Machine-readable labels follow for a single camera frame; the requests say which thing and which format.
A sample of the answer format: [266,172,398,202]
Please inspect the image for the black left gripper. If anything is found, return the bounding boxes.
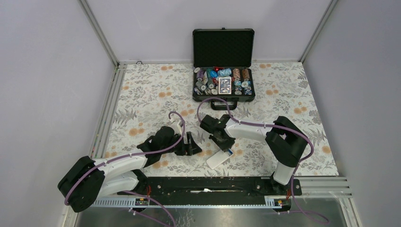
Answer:
[160,131,201,156]

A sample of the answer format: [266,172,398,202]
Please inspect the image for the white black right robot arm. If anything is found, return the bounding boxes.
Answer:
[200,114,309,195]

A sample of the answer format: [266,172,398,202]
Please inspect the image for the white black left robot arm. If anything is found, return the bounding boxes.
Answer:
[57,126,202,212]

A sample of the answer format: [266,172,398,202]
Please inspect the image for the playing card deck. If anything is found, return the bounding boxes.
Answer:
[218,77,232,95]

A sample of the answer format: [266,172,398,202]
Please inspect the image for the floral patterned table mat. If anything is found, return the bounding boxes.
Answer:
[97,62,338,184]

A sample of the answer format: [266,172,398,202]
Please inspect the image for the black poker chip case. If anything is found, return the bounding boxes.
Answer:
[192,28,256,110]

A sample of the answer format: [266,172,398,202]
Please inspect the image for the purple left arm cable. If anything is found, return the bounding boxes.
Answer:
[64,111,186,227]

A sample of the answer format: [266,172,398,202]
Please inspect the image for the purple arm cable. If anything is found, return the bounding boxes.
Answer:
[196,97,315,164]
[64,111,186,227]

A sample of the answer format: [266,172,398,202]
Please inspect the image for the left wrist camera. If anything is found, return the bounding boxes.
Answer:
[169,119,185,136]

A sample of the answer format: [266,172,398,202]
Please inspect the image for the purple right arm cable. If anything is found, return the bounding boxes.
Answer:
[196,97,315,164]

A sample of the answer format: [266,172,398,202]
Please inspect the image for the black mounting base rail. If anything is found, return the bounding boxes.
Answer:
[132,176,302,199]

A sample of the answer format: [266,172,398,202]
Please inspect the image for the aluminium frame rail left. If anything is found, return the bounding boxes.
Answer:
[67,62,128,227]

